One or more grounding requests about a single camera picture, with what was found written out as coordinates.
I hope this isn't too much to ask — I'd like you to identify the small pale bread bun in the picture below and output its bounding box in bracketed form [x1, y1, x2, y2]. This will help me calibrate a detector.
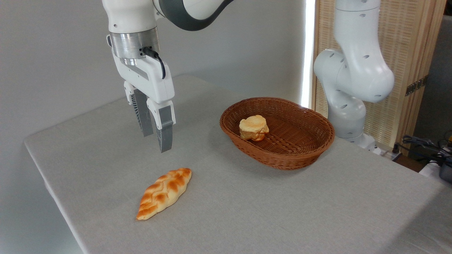
[239, 115, 269, 142]

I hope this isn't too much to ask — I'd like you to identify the grey tablecloth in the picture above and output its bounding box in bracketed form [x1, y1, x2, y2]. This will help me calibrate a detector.
[24, 74, 452, 254]

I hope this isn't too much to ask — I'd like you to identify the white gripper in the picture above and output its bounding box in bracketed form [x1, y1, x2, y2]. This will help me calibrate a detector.
[112, 48, 176, 153]

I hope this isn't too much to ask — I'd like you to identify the black metal screen hinge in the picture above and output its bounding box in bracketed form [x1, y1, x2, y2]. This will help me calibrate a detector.
[405, 75, 429, 96]

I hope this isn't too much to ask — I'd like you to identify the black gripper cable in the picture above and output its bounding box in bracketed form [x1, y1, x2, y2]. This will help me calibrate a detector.
[141, 47, 167, 79]

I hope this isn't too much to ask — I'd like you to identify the black cable bundle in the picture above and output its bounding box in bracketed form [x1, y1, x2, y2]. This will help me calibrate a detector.
[392, 135, 452, 166]

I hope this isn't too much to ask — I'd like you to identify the brown wicker oval basket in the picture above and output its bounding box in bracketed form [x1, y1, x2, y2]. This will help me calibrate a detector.
[219, 97, 335, 171]

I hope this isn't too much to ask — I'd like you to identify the braided golden bread loaf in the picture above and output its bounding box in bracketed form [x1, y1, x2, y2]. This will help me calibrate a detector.
[136, 168, 192, 220]

